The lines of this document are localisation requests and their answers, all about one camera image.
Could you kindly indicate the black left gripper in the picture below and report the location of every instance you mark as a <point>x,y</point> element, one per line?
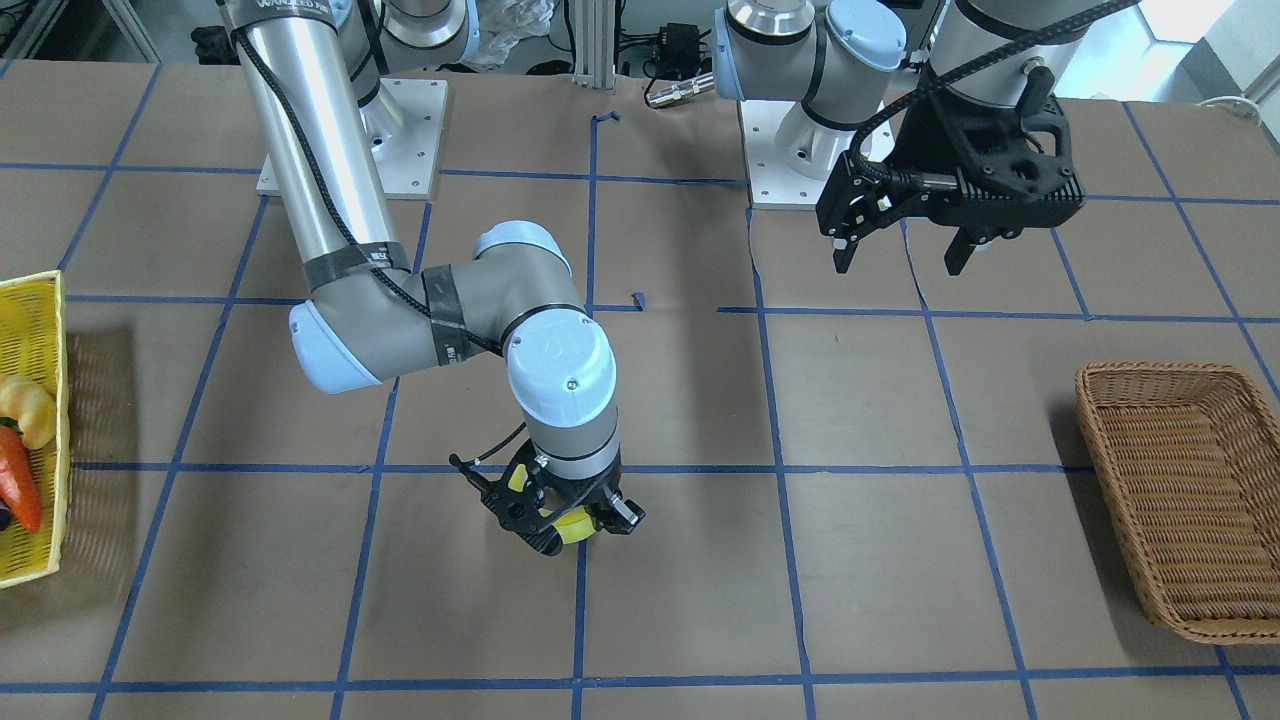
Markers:
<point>921,146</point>

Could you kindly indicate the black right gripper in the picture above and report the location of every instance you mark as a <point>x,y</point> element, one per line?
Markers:
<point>622,512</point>

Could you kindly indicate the yellow tape roll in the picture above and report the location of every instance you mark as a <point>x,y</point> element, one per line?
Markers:
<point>572,526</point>

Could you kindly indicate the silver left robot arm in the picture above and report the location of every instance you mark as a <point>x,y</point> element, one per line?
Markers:
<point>837,58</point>

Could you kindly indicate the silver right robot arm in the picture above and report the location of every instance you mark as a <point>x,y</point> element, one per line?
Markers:
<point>371,317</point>

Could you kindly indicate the silver metal connector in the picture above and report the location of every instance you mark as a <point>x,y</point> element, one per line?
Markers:
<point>680,92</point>

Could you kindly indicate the black power adapter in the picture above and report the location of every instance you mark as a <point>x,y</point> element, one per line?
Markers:
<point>677,51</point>

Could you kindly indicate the brown wicker basket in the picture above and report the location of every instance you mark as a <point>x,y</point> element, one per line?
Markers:
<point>1187,456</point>

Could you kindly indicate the white crumpled plastic bag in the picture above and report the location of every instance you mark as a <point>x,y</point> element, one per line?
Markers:
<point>504,24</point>

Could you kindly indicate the toy croissant bread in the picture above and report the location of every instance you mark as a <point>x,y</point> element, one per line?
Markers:
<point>32,408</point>

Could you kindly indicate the orange toy carrot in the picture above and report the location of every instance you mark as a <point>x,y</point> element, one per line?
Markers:
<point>18,489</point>

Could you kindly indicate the yellow plastic basket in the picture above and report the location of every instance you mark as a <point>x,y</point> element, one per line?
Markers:
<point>34,344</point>

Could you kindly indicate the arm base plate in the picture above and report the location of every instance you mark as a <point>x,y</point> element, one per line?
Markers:
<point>403,128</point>
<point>790,170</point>

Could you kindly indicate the aluminium frame post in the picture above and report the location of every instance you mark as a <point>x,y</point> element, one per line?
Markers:
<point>595,25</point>

